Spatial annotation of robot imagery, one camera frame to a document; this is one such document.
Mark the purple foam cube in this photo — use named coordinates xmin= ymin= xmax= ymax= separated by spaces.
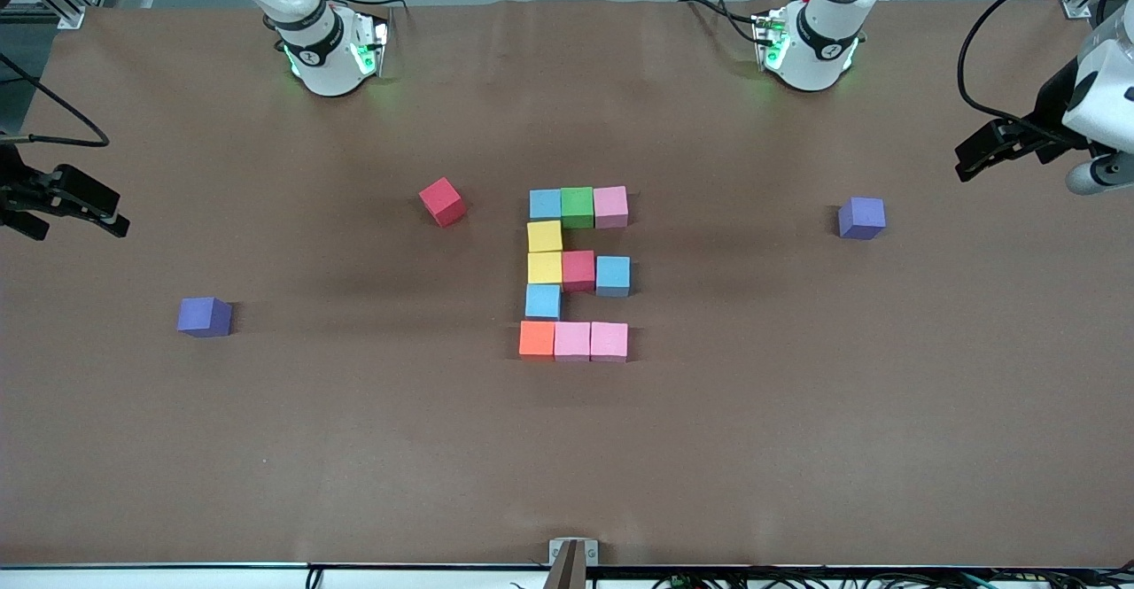
xmin=838 ymin=197 xmax=887 ymax=241
xmin=176 ymin=297 xmax=233 ymax=338

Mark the orange foam cube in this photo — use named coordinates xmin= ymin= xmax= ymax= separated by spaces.
xmin=519 ymin=320 xmax=557 ymax=360

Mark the pink foam cube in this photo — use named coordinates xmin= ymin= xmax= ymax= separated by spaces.
xmin=593 ymin=186 xmax=630 ymax=229
xmin=590 ymin=322 xmax=630 ymax=363
xmin=555 ymin=321 xmax=592 ymax=362

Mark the brown table mat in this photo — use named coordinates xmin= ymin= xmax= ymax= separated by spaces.
xmin=0 ymin=0 xmax=1134 ymax=568

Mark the red foam cube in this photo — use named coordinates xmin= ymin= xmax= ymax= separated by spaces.
xmin=562 ymin=251 xmax=597 ymax=293
xmin=419 ymin=177 xmax=468 ymax=228

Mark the black left base cable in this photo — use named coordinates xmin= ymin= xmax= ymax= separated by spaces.
xmin=678 ymin=0 xmax=765 ymax=48

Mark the green foam cube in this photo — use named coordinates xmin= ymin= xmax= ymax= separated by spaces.
xmin=561 ymin=186 xmax=595 ymax=229

